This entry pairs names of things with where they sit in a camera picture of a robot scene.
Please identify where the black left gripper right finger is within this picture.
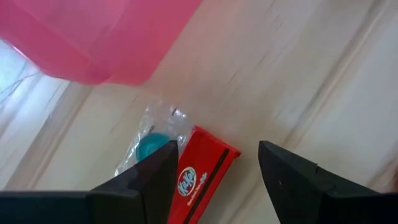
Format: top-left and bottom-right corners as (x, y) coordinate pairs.
(258, 141), (379, 224)

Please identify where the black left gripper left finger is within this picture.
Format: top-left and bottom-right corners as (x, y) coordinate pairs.
(88, 140), (180, 224)

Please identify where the teal candy clear wrapper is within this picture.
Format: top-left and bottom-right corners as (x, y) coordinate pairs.
(114, 101), (195, 178)

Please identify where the red KitKat bar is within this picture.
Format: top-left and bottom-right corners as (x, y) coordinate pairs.
(167, 125), (242, 224)

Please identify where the pink translucent plastic bin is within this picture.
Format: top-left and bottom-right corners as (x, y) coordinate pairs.
(0, 0), (203, 86)

